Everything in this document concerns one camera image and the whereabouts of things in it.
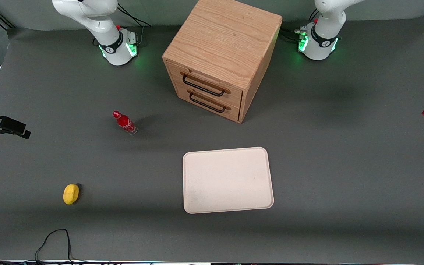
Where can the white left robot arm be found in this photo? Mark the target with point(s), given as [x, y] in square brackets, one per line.
[322, 36]

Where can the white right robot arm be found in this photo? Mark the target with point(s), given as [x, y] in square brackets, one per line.
[98, 22]

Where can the beige plastic tray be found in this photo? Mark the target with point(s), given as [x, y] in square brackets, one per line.
[228, 180]

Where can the yellow lemon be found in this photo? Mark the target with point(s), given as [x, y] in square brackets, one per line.
[70, 194]

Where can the red cola bottle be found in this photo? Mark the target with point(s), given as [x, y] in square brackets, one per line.
[125, 122]

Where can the wooden drawer front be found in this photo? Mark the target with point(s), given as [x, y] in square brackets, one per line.
[212, 111]
[230, 97]

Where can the wooden drawer cabinet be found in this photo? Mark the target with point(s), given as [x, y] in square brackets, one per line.
[223, 40]

